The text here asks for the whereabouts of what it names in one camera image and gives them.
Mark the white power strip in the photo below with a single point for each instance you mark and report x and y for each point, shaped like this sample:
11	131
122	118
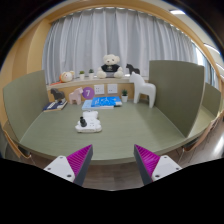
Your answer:
93	124

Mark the wooden chair left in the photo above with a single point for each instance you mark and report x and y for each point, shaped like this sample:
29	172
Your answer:
16	150

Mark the small black horse figure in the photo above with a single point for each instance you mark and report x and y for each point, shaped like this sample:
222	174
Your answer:
132	69

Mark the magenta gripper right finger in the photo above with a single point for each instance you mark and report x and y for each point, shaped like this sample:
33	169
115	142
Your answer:
153	167

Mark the wooden chair right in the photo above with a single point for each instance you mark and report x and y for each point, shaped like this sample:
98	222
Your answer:
192	145

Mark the black charger plug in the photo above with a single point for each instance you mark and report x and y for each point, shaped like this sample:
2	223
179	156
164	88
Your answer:
83	122

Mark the dark blue book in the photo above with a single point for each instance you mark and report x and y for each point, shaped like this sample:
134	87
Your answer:
53	106

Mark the left potted plant on shelf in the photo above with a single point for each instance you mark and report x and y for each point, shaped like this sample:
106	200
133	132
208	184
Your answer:
82	75

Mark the far right green panel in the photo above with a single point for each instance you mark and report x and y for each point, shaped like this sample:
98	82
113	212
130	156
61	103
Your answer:
211	99

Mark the large white horse figure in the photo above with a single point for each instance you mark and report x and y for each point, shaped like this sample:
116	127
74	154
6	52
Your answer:
141	87

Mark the dark brown horse figure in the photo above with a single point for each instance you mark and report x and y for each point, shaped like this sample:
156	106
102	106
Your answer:
58	95

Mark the pink horse figure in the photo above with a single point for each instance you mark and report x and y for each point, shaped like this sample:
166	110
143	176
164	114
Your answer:
75	96

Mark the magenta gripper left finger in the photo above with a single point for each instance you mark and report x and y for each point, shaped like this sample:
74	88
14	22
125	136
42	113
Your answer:
73	167

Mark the left white wall socket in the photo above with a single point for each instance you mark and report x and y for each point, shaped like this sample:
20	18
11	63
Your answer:
99	89

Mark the potted plant on shelf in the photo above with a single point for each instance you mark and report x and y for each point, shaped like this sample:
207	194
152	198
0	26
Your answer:
91	74
82	75

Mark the white curtain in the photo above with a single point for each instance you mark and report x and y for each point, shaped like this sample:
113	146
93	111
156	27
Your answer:
80	40

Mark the purple number seven sign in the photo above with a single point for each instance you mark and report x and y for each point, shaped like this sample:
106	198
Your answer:
88	93

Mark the small potted plant on desk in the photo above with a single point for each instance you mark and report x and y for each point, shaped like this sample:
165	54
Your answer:
124	95

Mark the white teddy bear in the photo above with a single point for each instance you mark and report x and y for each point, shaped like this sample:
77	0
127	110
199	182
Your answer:
110	68

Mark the right potted plant on shelf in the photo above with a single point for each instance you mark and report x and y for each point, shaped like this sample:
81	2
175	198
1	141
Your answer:
91	74

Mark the wooden chair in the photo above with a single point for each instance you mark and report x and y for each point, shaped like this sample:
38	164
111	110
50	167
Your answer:
16	150
192	145

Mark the green divider panel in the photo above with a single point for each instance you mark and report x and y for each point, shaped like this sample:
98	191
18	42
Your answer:
179	91
24	99

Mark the right green divider panel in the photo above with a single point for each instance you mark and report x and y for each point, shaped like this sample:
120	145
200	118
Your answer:
179	91

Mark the white wall socket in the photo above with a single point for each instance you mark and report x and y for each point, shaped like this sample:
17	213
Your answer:
99	89
112	88

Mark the right white wall socket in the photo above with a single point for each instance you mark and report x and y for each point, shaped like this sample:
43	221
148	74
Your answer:
112	88

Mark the left green divider panel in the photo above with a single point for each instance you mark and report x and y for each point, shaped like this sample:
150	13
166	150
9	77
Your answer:
24	99

